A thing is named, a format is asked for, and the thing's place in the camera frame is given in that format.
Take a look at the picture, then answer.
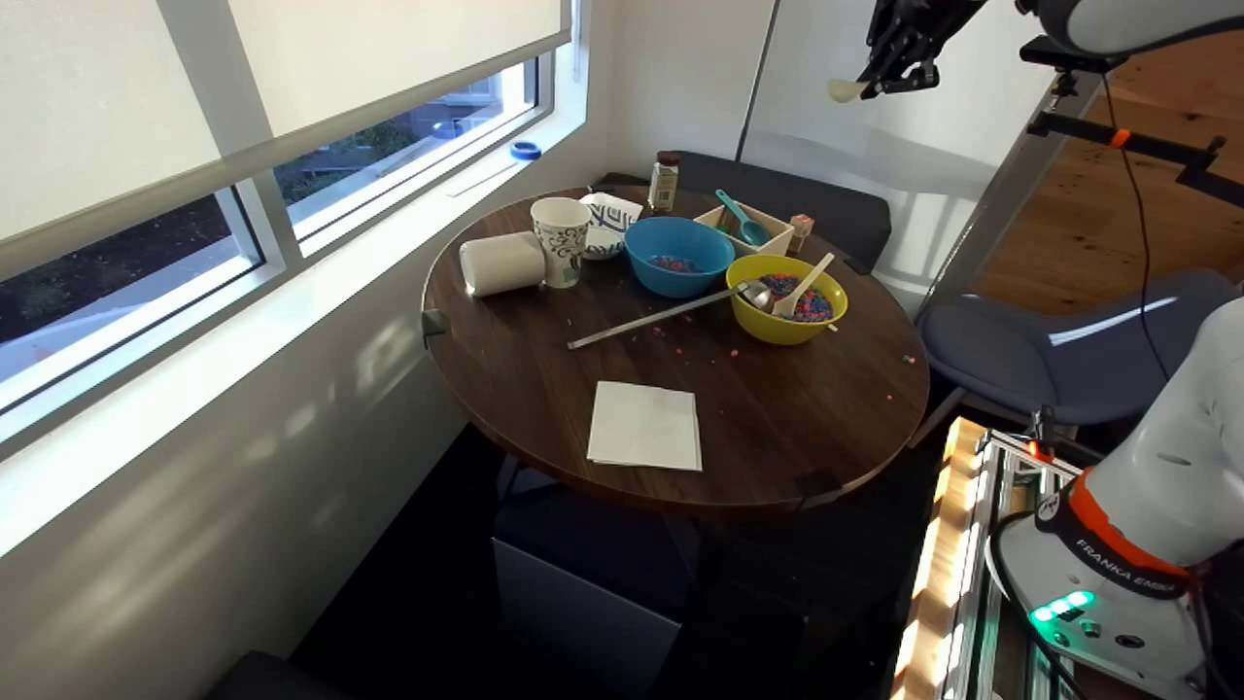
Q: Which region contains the white paper napkin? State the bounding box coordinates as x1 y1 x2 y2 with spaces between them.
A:
583 378 706 473

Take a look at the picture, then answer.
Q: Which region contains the black stereo camera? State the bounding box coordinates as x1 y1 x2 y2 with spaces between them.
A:
1017 36 1135 76

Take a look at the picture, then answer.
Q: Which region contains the glass spice jar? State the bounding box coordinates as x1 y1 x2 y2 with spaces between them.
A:
646 155 685 212

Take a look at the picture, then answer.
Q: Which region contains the blue bowl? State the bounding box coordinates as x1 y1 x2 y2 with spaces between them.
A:
620 212 739 302

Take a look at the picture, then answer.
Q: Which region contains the long wooden stick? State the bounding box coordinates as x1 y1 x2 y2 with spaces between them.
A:
562 289 734 352

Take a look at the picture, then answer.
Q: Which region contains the teal measuring scoop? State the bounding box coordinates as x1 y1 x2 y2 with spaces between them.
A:
712 186 774 249

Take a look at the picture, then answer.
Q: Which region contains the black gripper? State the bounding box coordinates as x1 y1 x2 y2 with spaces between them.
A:
853 0 988 102

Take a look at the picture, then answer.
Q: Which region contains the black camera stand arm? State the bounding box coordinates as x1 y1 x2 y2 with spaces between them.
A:
1027 69 1244 209

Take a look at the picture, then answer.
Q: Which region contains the metal scoop with white handle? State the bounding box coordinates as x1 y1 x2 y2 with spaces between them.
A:
734 275 780 323

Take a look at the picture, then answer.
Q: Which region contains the grey blue chair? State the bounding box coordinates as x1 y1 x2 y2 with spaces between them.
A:
914 268 1244 433

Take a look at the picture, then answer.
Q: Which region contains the white plastic utensil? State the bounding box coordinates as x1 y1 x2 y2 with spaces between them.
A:
774 249 841 323

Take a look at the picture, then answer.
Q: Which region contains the white roller blind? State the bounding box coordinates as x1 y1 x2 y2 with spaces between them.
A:
228 0 575 144
0 0 224 244

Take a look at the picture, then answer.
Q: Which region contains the white paper towel roll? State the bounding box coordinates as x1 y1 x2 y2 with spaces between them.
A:
457 231 548 302

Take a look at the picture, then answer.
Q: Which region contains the yellow bowl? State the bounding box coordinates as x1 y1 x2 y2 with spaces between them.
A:
723 254 853 351

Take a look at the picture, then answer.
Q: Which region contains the light wooden box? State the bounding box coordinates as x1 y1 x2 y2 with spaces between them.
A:
690 190 802 262

